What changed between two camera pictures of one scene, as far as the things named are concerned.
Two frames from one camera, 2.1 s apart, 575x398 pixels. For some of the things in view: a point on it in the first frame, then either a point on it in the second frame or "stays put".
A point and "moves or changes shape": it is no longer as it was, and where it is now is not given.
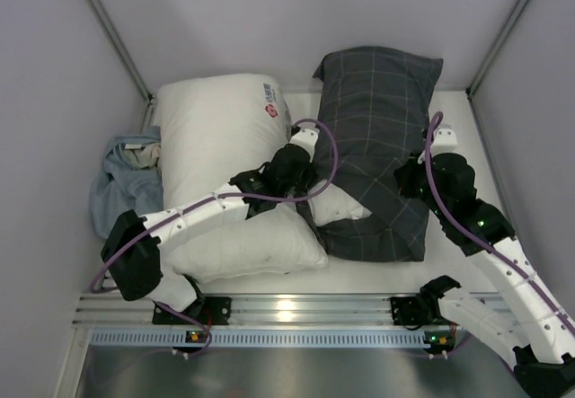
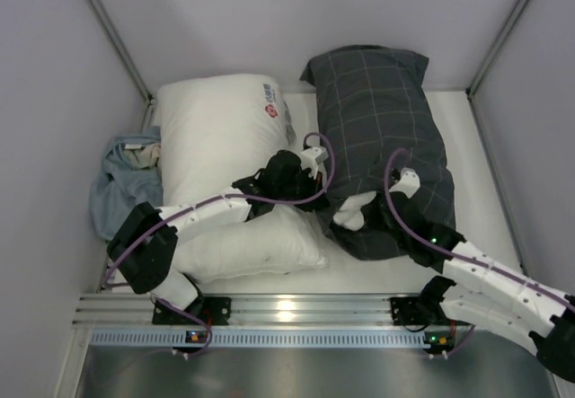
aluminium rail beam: [112, 311] stays put
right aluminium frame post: [507, 28] stays put
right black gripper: [405, 179] → [383, 205]
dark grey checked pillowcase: [376, 104] moves or changes shape
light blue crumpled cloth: [130, 179] stays put
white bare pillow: [212, 131] stays put
